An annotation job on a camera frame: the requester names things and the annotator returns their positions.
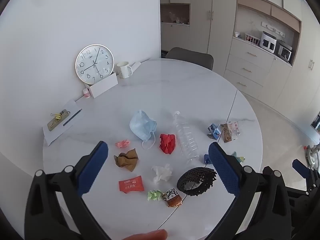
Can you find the white cardboard box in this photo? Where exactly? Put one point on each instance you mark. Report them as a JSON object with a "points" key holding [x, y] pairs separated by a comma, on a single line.
{"points": [[105, 86]]}

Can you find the clear plastic bottle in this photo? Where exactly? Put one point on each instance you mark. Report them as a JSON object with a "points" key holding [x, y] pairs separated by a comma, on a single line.
{"points": [[185, 135]]}

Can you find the white countertop appliance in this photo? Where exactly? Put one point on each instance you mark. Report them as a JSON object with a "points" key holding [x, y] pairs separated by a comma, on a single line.
{"points": [[268, 42]]}

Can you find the beige drawer cabinet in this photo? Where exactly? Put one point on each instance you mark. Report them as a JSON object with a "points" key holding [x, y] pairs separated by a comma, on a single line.
{"points": [[252, 65]]}

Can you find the white wall hook rail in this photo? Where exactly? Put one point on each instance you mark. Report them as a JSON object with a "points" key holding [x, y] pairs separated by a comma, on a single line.
{"points": [[272, 28]]}

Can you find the wooden niche shelf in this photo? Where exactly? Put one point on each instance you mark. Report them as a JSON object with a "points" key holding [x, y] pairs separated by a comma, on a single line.
{"points": [[175, 13]]}

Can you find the blue face mask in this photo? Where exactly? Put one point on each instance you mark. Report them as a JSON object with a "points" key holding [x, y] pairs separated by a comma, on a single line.
{"points": [[141, 127]]}

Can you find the dark blue crumpled paper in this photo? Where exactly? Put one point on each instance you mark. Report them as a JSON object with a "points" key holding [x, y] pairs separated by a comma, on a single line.
{"points": [[207, 158]]}

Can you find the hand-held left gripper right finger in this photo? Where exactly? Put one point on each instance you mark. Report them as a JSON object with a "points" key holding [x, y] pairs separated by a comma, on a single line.
{"points": [[222, 167]]}

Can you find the brown snack wrapper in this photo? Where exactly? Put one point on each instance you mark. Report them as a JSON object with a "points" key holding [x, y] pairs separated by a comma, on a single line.
{"points": [[172, 197]]}

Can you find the silver toaster oven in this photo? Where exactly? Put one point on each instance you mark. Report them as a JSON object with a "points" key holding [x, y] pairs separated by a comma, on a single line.
{"points": [[284, 51]]}

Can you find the brown patterned wrapper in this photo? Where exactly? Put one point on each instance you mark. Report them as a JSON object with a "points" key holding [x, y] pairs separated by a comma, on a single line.
{"points": [[227, 133]]}

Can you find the clear printed plastic wrapper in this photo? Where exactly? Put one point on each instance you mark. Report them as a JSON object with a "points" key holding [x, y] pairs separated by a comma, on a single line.
{"points": [[235, 129]]}

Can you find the small pink jar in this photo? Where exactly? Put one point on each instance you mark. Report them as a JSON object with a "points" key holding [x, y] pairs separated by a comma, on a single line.
{"points": [[86, 93]]}

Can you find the person's left hand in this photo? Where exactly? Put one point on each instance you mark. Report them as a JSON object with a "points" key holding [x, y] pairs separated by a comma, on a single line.
{"points": [[147, 235]]}

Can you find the dark pen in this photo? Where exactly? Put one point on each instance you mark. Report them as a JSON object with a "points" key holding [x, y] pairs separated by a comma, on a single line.
{"points": [[72, 117]]}

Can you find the blue white crumpled wrapper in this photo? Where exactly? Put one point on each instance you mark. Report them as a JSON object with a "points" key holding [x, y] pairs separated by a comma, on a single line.
{"points": [[213, 131]]}

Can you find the round white wall clock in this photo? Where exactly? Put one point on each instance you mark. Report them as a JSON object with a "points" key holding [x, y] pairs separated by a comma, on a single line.
{"points": [[94, 63]]}

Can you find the pink paper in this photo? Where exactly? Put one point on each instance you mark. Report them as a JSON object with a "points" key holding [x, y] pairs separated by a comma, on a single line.
{"points": [[122, 144]]}

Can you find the white paper sheet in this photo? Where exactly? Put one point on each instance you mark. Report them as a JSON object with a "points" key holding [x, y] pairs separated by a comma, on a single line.
{"points": [[57, 135]]}

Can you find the green paper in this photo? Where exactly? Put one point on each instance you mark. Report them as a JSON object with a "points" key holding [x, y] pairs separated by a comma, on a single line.
{"points": [[155, 195]]}

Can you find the grey dining chair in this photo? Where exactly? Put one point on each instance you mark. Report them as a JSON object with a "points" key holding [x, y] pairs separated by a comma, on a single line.
{"points": [[190, 56]]}

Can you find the beige tall wall cabinet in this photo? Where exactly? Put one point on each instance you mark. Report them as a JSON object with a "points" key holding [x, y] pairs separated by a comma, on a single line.
{"points": [[308, 67]]}

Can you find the small white jar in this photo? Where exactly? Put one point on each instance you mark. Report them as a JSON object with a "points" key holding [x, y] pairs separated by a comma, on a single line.
{"points": [[236, 35]]}

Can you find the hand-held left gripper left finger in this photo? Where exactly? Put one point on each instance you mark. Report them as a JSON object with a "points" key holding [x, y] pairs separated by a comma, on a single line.
{"points": [[93, 165]]}

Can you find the white mug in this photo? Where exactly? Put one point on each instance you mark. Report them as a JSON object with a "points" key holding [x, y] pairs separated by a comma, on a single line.
{"points": [[123, 70]]}

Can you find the white tissue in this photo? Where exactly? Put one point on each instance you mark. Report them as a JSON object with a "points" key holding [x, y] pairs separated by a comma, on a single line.
{"points": [[162, 173]]}

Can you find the black mesh band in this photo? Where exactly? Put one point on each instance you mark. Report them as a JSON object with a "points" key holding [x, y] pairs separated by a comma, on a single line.
{"points": [[200, 171]]}

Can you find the teal yellow crumpled paper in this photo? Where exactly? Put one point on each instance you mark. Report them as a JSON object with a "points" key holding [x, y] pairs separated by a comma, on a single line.
{"points": [[240, 158]]}

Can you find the red packet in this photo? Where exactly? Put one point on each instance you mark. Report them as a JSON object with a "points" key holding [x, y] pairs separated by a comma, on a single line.
{"points": [[131, 184]]}

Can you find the red crumpled paper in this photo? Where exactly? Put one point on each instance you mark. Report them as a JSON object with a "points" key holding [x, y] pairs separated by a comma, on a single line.
{"points": [[167, 143]]}

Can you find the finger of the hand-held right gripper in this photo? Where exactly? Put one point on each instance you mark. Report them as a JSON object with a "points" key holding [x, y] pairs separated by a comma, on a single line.
{"points": [[303, 197], [298, 164]]}

